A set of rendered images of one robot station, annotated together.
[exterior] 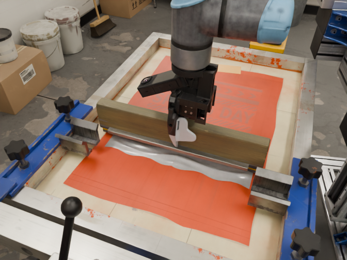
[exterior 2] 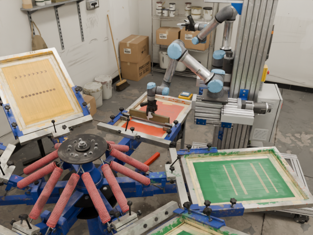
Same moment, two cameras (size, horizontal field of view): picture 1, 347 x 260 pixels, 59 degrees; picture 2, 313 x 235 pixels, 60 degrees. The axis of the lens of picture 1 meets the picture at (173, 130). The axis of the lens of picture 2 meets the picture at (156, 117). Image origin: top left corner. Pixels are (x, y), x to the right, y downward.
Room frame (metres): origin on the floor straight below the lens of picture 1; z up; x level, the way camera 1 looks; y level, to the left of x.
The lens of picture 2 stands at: (-1.66, -0.22, 2.34)
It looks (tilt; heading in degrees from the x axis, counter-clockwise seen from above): 31 degrees down; 4
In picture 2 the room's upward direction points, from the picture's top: straight up
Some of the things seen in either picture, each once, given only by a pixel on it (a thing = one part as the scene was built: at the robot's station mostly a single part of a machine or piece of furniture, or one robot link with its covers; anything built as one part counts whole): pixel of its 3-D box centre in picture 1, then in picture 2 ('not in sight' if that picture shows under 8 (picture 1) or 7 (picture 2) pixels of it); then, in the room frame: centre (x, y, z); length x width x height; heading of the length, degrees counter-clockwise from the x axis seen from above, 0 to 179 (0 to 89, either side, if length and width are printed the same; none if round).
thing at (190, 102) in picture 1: (191, 89); (151, 105); (0.51, -0.04, 1.14); 0.09 x 0.08 x 0.12; 69
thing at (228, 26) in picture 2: not in sight; (227, 34); (1.13, -0.75, 1.63); 0.15 x 0.12 x 0.55; 146
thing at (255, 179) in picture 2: not in sight; (221, 169); (-0.21, -0.58, 1.05); 1.08 x 0.61 x 0.23; 99
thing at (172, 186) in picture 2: not in sight; (179, 188); (-0.26, -0.30, 0.90); 1.24 x 0.06 x 0.06; 99
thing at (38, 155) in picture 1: (51, 148); (117, 120); (0.51, 0.29, 0.97); 0.30 x 0.05 x 0.07; 159
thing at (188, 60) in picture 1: (191, 51); (151, 97); (0.52, -0.03, 1.22); 0.08 x 0.08 x 0.05
